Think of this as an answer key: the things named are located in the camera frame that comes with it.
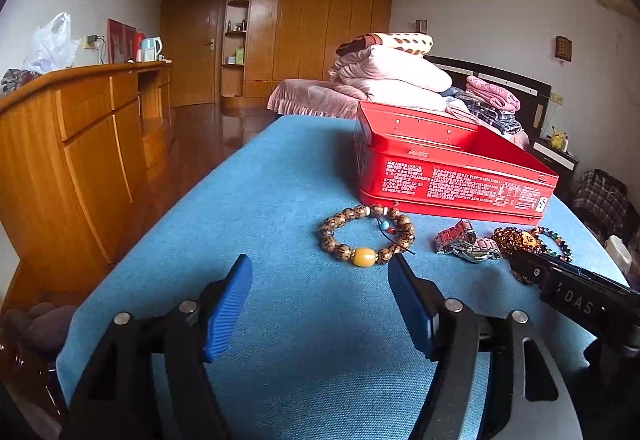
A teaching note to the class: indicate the dark patterned cloth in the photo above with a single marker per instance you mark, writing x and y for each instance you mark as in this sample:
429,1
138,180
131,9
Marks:
17,80

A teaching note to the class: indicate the bed with pink bedspread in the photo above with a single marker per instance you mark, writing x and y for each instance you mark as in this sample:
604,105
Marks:
305,98

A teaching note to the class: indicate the folded pink quilts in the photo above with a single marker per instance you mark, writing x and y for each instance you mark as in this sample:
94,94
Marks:
400,75

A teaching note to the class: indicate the silver pink wrist watch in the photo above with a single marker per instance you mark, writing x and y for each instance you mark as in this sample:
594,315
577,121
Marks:
452,237

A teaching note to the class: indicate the folded plaid clothes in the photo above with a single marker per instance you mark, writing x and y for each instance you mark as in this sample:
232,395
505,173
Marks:
500,120

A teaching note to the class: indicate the white plastic bag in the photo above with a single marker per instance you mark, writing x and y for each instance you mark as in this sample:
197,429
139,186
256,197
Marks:
50,45

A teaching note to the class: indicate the wooden door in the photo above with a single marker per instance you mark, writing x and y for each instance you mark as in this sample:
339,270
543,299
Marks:
190,50

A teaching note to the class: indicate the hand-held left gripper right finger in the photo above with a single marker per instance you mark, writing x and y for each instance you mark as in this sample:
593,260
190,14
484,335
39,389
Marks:
410,305

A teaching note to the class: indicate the folded pink clothes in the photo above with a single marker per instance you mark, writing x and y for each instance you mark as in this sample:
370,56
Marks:
492,93

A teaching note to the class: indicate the dark nightstand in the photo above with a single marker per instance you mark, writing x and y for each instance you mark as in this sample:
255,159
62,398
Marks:
555,165

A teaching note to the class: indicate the wooden wardrobe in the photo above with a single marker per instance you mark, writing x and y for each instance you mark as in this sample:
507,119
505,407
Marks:
310,20

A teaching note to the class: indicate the wall socket with charger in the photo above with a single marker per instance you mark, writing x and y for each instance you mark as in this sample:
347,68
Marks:
92,41

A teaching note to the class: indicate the green box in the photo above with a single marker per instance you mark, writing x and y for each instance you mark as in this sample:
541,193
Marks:
239,57

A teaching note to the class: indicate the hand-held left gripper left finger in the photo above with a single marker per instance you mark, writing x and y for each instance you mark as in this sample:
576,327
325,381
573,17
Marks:
230,305

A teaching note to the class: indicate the wooden dresser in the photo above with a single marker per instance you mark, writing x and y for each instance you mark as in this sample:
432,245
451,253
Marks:
75,160

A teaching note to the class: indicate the yellow plush toy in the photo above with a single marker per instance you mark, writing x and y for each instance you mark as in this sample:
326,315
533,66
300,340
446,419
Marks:
557,138

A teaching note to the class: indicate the wall outlet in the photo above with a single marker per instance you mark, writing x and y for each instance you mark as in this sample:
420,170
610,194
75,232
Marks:
557,98

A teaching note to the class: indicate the brown spotted blanket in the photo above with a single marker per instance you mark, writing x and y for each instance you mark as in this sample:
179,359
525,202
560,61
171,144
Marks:
400,43

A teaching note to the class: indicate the red tin box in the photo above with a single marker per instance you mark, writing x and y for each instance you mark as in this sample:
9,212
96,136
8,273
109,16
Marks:
450,185

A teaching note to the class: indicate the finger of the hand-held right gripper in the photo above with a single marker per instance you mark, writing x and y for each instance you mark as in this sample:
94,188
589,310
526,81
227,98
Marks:
530,262

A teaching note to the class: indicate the small wall box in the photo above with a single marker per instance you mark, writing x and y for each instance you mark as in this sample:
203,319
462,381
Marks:
421,25

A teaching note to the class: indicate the red picture frame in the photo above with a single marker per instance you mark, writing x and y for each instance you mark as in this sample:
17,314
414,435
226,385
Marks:
120,40

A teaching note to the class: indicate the brown wall lamp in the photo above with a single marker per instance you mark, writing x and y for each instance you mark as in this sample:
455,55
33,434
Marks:
563,48

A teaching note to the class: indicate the pale blue electric kettle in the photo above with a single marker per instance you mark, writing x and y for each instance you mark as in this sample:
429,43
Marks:
151,50

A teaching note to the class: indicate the blue tablecloth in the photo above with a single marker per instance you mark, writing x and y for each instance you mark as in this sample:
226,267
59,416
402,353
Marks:
280,230

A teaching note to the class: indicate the red thermos bottle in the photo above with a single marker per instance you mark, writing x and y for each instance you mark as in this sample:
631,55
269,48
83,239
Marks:
138,48

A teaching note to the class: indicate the dark bed headboard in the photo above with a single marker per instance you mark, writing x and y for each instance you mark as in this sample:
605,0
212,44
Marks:
500,73

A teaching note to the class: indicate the plaid bag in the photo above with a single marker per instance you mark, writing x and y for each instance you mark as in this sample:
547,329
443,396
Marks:
600,205

